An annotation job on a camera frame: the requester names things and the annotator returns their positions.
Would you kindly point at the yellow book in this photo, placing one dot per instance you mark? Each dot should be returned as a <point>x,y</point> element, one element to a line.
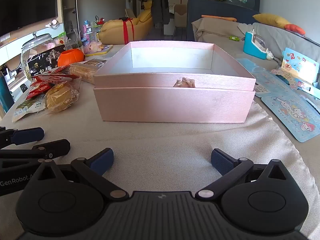
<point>107,48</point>

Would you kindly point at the black snack packet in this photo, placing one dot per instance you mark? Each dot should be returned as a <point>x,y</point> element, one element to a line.
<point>47,58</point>

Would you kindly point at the dark blue cabinet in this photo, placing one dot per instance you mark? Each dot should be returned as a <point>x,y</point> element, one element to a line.
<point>215,10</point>

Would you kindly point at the red ribbon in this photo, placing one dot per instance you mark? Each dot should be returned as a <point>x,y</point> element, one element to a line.
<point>125,31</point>

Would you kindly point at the standing cartoon sticker card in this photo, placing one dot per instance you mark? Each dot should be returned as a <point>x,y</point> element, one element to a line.
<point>300,66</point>

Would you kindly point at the beige chair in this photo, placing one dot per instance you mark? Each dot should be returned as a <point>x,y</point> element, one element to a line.
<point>180,17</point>

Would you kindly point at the beige tablecloth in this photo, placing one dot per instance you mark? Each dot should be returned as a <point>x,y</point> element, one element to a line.
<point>162,137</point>

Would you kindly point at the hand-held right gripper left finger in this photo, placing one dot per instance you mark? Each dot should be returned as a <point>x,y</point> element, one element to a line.
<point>102,162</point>

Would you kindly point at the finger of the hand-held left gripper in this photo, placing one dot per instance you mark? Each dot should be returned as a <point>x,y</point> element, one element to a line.
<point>26,136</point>
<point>53,148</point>

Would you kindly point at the black television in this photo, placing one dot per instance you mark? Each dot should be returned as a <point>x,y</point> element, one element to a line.
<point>25,2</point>

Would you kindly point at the wafer biscuit pack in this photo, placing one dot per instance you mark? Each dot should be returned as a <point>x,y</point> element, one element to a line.
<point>83,72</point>

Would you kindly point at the orange red pillow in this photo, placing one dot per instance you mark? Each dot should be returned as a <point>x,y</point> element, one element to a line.
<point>296,29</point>

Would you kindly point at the dark hanging coat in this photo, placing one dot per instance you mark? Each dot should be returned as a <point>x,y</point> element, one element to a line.
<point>158,5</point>

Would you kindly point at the light blue flat card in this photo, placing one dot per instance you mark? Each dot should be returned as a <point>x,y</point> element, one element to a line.
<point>260,77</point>

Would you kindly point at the grey covered sofa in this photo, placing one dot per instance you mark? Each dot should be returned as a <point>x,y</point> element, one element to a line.
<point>217,28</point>

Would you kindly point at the pink gift box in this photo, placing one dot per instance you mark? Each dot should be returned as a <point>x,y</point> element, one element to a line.
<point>172,105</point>

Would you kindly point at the red snack packet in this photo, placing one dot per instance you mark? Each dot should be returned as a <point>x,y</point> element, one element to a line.
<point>58,78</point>
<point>37,89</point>

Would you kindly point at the glass jar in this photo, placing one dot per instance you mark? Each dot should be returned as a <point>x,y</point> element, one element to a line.
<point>37,43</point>

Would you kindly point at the yellow sofa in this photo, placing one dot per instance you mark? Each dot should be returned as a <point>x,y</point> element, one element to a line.
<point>112,31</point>

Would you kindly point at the blue toy machine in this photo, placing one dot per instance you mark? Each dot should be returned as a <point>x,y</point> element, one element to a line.
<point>251,45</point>

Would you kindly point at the pink cartoon card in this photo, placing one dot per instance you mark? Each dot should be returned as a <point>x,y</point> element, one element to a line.
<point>287,78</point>

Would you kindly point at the blue bunny sticker card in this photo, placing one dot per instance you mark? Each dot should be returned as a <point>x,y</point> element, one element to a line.
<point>290,115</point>

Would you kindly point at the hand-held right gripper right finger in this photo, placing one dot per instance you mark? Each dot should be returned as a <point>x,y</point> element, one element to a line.
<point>221,162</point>

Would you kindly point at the green toy car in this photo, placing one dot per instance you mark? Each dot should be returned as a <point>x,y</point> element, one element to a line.
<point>233,38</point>

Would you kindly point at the pink and blue water bottle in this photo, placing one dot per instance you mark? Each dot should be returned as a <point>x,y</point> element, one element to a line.
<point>87,31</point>

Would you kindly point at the orange bolster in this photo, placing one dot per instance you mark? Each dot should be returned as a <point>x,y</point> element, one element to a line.
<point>220,17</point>

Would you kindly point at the green and blue snack packet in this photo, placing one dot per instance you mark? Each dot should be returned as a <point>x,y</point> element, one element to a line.
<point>26,110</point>

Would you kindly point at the pink plush toy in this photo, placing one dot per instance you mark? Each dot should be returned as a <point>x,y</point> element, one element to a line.
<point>92,47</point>

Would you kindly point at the bread packet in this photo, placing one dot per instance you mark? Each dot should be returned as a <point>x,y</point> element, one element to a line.
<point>60,97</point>

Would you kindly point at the yellow pillow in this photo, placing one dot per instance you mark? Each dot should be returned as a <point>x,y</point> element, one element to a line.
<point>272,20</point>

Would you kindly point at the orange pumpkin bucket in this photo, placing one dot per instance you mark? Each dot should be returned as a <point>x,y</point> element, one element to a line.
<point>71,57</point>

